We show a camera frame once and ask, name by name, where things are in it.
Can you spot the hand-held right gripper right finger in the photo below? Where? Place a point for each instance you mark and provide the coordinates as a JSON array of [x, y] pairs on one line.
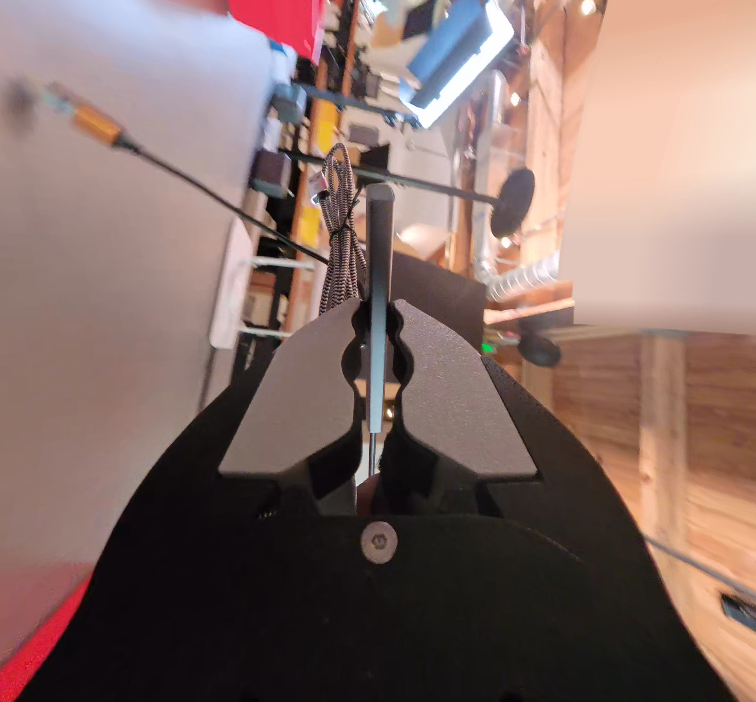
[[460, 418]]

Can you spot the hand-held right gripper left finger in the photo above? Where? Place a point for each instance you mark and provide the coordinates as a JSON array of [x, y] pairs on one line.
[[289, 412]]

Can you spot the black foam board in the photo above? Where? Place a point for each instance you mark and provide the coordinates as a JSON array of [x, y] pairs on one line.
[[437, 300]]

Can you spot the black pole stand with disc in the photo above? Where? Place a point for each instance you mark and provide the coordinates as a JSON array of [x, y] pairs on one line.
[[514, 200]]

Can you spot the small grey charger block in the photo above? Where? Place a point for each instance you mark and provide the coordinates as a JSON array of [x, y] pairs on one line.
[[271, 175], [289, 102]]

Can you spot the studio light panel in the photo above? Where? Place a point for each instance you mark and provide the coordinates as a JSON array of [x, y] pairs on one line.
[[460, 52]]

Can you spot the silver ventilation duct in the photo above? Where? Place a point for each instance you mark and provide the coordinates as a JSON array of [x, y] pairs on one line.
[[520, 276]]

